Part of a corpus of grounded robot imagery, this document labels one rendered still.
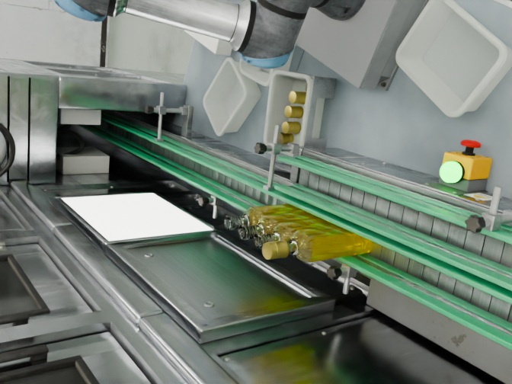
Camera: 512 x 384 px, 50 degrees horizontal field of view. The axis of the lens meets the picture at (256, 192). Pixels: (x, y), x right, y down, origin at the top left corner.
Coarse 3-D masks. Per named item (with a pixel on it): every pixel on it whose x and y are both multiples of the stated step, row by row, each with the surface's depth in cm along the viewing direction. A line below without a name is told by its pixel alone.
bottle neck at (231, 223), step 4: (236, 216) 125; (240, 216) 125; (244, 216) 126; (228, 220) 124; (232, 220) 123; (236, 220) 123; (240, 220) 124; (244, 220) 125; (248, 220) 125; (228, 224) 125; (232, 224) 123; (236, 224) 123; (240, 224) 124; (244, 224) 125; (248, 224) 125; (228, 228) 124; (232, 228) 123; (236, 228) 124
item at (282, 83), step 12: (276, 72) 155; (288, 72) 151; (276, 84) 157; (288, 84) 159; (300, 84) 157; (276, 96) 158; (288, 96) 160; (276, 108) 160; (276, 120) 161; (288, 120) 163; (300, 120) 158; (264, 132) 160; (300, 132) 158; (300, 144) 148
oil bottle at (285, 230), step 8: (280, 224) 119; (288, 224) 120; (296, 224) 120; (304, 224) 121; (312, 224) 122; (320, 224) 123; (328, 224) 123; (272, 232) 119; (280, 232) 117; (288, 232) 116; (280, 240) 116; (288, 240) 116
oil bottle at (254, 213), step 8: (248, 208) 128; (256, 208) 128; (264, 208) 129; (272, 208) 130; (280, 208) 131; (288, 208) 132; (296, 208) 132; (248, 216) 126; (256, 216) 125; (256, 224) 125
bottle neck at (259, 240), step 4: (276, 232) 117; (256, 236) 115; (260, 236) 114; (264, 236) 115; (268, 236) 115; (272, 236) 116; (276, 236) 116; (256, 240) 116; (260, 240) 116; (264, 240) 114; (268, 240) 115; (272, 240) 115; (276, 240) 116; (256, 244) 116; (260, 244) 116
